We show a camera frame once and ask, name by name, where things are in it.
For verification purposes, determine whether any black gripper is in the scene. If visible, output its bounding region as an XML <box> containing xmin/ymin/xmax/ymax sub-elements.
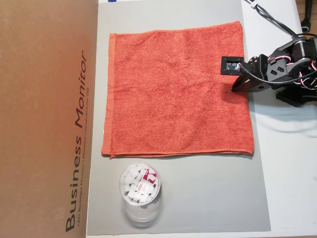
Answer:
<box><xmin>231</xmin><ymin>55</ymin><xmax>272</xmax><ymax>93</ymax></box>

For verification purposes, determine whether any orange terry towel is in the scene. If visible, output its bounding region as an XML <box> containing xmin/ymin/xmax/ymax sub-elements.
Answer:
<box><xmin>101</xmin><ymin>21</ymin><xmax>255</xmax><ymax>159</ymax></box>

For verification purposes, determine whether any grey table mat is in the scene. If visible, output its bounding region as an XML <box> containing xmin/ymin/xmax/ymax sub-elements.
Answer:
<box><xmin>85</xmin><ymin>0</ymin><xmax>272</xmax><ymax>236</ymax></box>

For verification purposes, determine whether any red white eraser wrapper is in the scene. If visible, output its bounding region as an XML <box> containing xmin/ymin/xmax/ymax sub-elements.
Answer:
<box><xmin>141</xmin><ymin>168</ymin><xmax>159</xmax><ymax>185</ymax></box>

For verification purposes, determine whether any deli labelled white eraser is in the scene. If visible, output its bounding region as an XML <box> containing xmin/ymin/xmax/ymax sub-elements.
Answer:
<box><xmin>133</xmin><ymin>180</ymin><xmax>152</xmax><ymax>196</ymax></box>

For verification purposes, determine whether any clear plastic jar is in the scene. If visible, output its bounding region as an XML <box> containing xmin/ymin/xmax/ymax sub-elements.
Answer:
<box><xmin>118</xmin><ymin>162</ymin><xmax>164</xmax><ymax>228</ymax></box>

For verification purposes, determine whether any brown Business Monitor cardboard box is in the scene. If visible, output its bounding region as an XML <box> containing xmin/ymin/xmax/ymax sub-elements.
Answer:
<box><xmin>0</xmin><ymin>0</ymin><xmax>100</xmax><ymax>238</ymax></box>

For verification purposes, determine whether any black camera cable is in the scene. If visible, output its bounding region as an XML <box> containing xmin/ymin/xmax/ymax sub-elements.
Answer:
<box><xmin>239</xmin><ymin>0</ymin><xmax>317</xmax><ymax>85</ymax></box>

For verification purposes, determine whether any black square wrist camera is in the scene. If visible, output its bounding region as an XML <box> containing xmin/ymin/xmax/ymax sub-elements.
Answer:
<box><xmin>219</xmin><ymin>56</ymin><xmax>245</xmax><ymax>75</ymax></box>

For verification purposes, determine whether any black power cable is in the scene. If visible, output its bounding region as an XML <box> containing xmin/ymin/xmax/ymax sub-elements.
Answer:
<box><xmin>244</xmin><ymin>0</ymin><xmax>299</xmax><ymax>38</ymax></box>

